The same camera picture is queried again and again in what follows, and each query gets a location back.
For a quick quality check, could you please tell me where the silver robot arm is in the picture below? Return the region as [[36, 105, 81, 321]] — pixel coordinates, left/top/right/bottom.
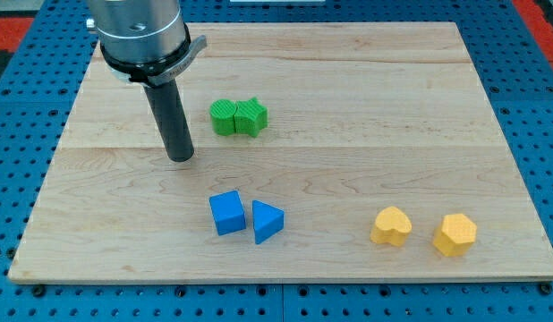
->
[[87, 0, 207, 88]]

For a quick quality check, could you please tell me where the blue cube block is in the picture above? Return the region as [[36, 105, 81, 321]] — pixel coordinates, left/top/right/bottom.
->
[[209, 191, 246, 235]]

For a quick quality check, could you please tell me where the wooden board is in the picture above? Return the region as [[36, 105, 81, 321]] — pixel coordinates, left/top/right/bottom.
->
[[8, 22, 553, 285]]

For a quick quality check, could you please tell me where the green star block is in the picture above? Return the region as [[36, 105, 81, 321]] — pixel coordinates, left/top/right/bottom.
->
[[234, 97, 268, 138]]

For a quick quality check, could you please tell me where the blue triangular prism block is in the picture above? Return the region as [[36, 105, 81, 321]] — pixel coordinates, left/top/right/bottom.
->
[[252, 200, 285, 244]]

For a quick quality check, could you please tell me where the green cylinder block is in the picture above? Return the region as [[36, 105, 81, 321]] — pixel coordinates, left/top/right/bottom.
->
[[209, 99, 237, 136]]

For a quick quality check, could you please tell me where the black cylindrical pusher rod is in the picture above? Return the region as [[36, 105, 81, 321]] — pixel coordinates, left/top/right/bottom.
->
[[144, 80, 194, 162]]

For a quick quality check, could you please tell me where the yellow heart block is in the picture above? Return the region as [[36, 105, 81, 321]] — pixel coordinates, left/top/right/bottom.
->
[[370, 206, 413, 247]]

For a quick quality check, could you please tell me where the yellow hexagon block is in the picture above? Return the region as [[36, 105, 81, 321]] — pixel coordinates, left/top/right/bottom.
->
[[432, 213, 477, 257]]

